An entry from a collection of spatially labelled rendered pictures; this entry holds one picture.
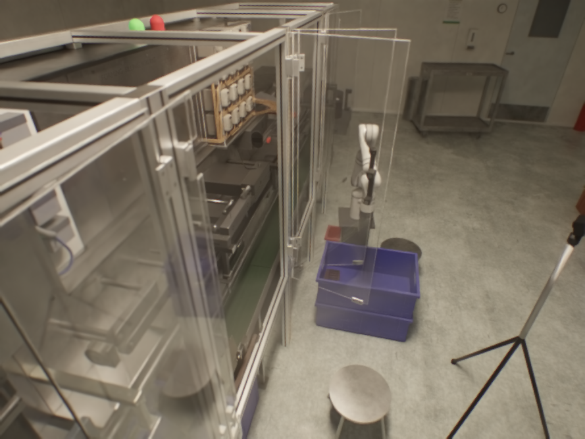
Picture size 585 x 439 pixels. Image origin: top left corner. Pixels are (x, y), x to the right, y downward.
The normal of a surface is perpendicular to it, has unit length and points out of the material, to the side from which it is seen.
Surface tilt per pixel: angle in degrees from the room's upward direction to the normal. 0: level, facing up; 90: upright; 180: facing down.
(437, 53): 90
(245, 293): 2
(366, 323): 90
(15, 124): 90
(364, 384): 0
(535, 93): 90
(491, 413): 0
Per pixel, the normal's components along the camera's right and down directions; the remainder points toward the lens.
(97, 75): 0.98, 0.12
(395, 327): -0.24, 0.54
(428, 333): 0.00, -0.83
